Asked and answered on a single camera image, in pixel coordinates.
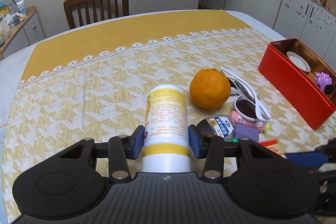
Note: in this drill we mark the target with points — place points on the purple spiky toy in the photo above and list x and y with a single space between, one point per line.
322 80

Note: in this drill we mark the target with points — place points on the small green ball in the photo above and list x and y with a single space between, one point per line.
235 140

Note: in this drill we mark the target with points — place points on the orange fruit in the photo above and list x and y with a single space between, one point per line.
209 89

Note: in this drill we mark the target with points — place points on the wooden side cabinet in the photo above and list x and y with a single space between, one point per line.
23 34

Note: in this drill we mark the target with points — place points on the wooden chair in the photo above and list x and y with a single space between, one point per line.
83 12

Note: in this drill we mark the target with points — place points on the white sunglasses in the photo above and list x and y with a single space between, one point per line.
248 104

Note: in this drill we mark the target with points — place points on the yellow houndstooth tablecloth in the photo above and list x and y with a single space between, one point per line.
94 81

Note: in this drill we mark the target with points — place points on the pink square box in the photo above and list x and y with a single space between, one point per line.
273 146

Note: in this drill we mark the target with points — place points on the black clear dental floss case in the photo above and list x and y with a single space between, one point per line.
221 125

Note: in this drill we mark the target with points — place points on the red metal tin box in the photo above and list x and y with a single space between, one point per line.
298 86

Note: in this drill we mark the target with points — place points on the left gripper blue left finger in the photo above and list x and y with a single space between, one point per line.
127 147

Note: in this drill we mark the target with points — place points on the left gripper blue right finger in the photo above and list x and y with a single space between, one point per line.
204 146

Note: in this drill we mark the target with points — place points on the white lid in box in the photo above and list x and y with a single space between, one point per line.
298 61

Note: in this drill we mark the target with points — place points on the yellow white supplement bottle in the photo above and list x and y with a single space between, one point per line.
166 146

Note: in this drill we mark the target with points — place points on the purple rectangular block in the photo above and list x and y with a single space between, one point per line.
243 131

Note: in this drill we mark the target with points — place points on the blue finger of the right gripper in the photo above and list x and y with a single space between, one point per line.
311 160

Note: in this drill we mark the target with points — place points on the pink tube with yellow cap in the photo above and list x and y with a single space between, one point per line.
260 126

